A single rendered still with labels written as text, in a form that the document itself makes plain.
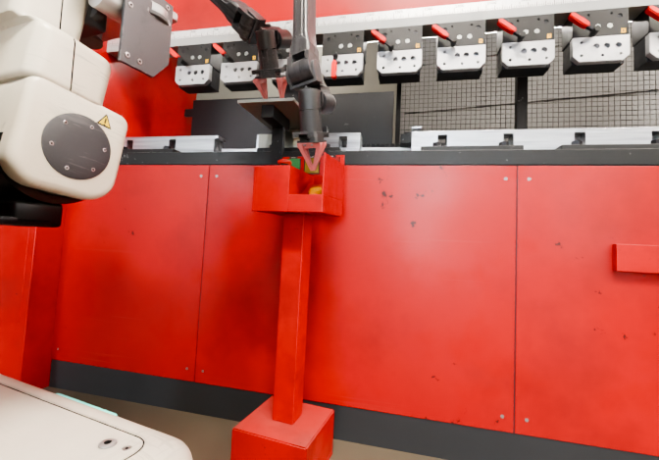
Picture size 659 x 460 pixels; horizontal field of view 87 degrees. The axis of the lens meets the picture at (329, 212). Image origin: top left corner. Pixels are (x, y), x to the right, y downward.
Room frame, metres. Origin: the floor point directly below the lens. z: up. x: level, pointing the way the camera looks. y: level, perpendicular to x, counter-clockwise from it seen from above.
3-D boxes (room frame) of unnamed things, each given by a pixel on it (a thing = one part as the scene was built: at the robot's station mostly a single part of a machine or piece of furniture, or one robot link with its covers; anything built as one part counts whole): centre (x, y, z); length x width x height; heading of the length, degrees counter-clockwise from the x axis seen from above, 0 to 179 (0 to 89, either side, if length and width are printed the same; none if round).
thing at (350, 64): (1.24, -0.03, 1.25); 0.15 x 0.09 x 0.17; 77
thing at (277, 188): (0.96, 0.08, 0.75); 0.20 x 0.16 x 0.18; 70
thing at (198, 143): (1.41, 0.68, 0.92); 0.50 x 0.06 x 0.10; 77
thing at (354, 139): (1.27, 0.09, 0.92); 0.39 x 0.06 x 0.10; 77
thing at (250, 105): (1.14, 0.18, 1.00); 0.26 x 0.18 x 0.01; 167
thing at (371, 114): (1.83, 0.26, 1.12); 1.13 x 0.02 x 0.44; 77
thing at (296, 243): (0.96, 0.08, 0.39); 0.06 x 0.06 x 0.54; 70
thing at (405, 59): (1.20, -0.22, 1.25); 0.15 x 0.09 x 0.17; 77
